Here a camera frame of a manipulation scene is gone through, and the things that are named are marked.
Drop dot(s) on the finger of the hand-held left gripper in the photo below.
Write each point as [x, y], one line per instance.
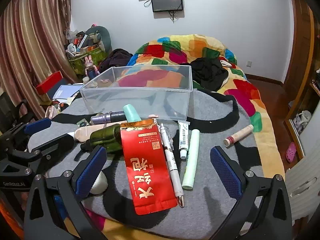
[58, 142]
[37, 126]

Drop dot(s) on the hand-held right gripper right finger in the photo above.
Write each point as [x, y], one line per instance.
[225, 172]

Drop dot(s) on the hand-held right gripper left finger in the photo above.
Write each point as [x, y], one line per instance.
[91, 172]

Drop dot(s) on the beige cosmetic tube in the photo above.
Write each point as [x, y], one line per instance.
[83, 133]

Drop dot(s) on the light green tube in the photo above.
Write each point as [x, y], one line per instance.
[191, 160]

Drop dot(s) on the green glass bottle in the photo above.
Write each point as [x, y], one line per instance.
[105, 136]

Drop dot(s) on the pink lip tube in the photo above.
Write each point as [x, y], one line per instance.
[238, 135]

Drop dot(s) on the white pen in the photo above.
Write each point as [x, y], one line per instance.
[172, 165]

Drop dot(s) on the small white ointment tube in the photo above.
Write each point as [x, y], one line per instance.
[183, 137]

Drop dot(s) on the red foil packet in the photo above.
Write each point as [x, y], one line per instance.
[147, 170]

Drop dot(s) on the purple cosmetic tube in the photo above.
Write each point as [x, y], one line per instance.
[110, 117]

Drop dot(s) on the teal plastic bottle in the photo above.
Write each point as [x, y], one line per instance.
[131, 112]

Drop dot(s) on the clear plastic storage box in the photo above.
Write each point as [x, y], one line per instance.
[140, 100]

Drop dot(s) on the white round object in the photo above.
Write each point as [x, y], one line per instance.
[100, 183]

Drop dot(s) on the pink pouch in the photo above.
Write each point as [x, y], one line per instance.
[52, 112]

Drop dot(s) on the small dark card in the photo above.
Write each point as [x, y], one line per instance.
[82, 123]

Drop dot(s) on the black chair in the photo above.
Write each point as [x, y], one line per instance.
[11, 110]

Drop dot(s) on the grey black blanket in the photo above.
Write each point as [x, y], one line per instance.
[212, 135]

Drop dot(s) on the red box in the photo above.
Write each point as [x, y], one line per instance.
[48, 82]

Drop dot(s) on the white flat box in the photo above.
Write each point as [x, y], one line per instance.
[66, 91]

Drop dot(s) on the pink slipper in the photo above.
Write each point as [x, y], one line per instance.
[290, 152]

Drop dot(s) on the pink bunny figure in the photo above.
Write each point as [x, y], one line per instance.
[89, 65]

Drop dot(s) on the striped pink curtain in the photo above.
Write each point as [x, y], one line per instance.
[30, 42]

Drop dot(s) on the green storage box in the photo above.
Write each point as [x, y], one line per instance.
[95, 53]

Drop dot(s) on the white shoes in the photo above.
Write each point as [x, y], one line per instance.
[302, 120]

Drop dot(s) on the black garment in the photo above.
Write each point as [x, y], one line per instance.
[208, 72]

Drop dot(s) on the dark purple garment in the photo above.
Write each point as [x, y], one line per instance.
[115, 57]

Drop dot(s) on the grey plush toy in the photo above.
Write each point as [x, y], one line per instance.
[103, 36]

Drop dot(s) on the colourful patchwork blanket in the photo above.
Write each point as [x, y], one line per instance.
[195, 45]

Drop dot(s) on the wooden wardrobe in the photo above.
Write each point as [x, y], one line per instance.
[300, 42]

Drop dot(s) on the wall outlet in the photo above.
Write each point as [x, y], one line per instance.
[248, 63]

